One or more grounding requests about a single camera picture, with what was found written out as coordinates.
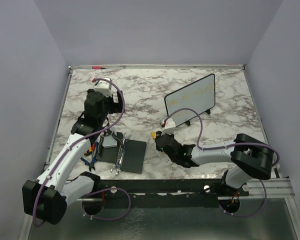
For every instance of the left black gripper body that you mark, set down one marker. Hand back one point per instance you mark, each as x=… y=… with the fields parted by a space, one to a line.
x=111 y=107

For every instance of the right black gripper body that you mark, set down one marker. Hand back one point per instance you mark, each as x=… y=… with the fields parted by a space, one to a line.
x=158 y=134

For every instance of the black framed whiteboard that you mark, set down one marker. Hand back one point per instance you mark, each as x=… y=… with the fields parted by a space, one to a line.
x=195 y=98

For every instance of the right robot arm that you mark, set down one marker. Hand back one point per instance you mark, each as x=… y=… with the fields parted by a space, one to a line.
x=253 y=159

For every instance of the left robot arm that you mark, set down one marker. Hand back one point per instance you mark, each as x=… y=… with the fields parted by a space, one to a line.
x=65 y=160

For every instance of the black square mat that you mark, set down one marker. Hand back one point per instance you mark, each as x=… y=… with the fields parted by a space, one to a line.
x=133 y=157

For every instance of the silver wrench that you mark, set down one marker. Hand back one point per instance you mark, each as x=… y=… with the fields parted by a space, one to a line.
x=120 y=156

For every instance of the yellow utility knife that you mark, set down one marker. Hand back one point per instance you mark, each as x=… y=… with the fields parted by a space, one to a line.
x=89 y=151

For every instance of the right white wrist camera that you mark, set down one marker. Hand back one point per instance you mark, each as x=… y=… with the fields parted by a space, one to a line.
x=168 y=126

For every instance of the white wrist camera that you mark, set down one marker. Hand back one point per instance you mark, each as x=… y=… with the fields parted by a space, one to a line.
x=103 y=86
x=168 y=126

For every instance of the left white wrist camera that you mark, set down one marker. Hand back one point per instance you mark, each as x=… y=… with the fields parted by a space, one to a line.
x=103 y=86

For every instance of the red marker on rail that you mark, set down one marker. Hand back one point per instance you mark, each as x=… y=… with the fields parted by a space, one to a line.
x=98 y=68

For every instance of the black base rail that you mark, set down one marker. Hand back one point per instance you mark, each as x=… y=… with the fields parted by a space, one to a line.
x=159 y=193

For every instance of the aluminium table frame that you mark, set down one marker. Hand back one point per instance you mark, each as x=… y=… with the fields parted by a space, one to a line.
x=144 y=88

